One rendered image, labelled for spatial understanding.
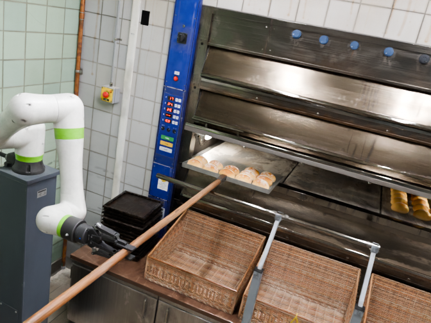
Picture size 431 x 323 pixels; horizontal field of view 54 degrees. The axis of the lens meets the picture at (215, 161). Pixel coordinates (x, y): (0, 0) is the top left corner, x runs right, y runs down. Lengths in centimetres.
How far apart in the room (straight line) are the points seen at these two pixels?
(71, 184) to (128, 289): 96
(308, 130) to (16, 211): 157
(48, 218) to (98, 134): 139
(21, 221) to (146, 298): 82
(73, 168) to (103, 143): 124
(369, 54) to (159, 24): 122
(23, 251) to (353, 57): 194
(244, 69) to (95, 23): 104
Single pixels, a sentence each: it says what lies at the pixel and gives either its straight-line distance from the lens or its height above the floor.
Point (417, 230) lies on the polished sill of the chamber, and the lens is 257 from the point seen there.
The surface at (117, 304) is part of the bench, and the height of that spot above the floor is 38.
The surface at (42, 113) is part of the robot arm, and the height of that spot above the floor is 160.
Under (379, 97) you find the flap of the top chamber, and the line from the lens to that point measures 240.
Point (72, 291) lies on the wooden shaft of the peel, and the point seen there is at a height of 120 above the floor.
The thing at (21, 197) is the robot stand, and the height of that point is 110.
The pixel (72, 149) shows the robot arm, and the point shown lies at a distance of 179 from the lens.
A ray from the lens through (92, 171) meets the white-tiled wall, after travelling 315.
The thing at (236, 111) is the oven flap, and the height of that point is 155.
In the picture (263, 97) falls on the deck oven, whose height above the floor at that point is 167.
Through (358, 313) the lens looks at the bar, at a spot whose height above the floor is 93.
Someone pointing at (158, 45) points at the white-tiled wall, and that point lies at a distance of 271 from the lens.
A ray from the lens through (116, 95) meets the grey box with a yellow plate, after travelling 286.
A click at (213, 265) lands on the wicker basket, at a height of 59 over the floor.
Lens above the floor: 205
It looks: 19 degrees down
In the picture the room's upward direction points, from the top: 11 degrees clockwise
